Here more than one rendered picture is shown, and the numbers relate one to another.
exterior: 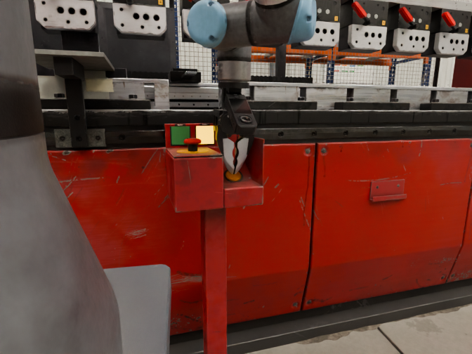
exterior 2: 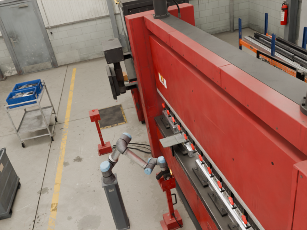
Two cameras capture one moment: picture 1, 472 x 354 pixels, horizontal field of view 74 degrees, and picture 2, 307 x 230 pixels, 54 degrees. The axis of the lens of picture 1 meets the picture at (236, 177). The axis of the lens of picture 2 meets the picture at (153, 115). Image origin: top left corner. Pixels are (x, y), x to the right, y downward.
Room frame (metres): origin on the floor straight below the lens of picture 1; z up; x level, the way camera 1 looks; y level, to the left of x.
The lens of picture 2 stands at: (0.95, -2.54, 3.08)
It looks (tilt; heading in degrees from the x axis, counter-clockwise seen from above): 30 degrees down; 95
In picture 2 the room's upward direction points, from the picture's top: 10 degrees counter-clockwise
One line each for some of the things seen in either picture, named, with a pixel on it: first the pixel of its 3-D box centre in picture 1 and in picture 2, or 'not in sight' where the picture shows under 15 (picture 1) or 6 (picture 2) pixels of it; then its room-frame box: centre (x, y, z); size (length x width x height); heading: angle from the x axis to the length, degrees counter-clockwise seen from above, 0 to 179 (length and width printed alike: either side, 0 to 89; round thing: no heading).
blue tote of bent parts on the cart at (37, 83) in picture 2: not in sight; (28, 88); (-1.92, 2.92, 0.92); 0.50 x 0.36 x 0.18; 10
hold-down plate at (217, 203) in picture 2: (372, 106); (217, 203); (1.21, -0.52, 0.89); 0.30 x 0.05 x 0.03; 106
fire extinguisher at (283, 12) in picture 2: not in sight; (283, 13); (3.90, 5.22, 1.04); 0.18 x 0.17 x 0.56; 100
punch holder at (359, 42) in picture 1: (362, 27); (219, 175); (1.26, -0.47, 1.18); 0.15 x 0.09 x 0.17; 106
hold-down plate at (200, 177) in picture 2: (274, 105); (199, 176); (1.10, -0.13, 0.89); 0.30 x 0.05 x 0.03; 106
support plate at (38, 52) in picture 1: (72, 61); (172, 140); (0.85, 0.42, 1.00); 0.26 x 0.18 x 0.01; 16
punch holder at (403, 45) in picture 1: (405, 31); (230, 190); (1.31, -0.67, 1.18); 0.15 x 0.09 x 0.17; 106
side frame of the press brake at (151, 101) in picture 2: not in sight; (169, 91); (0.89, 1.45, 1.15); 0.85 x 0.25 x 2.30; 16
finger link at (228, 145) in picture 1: (225, 154); not in sight; (0.75, 0.03, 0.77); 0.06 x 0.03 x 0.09; 18
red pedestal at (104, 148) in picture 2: not in sight; (99, 131); (-0.40, 1.78, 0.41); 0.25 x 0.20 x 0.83; 16
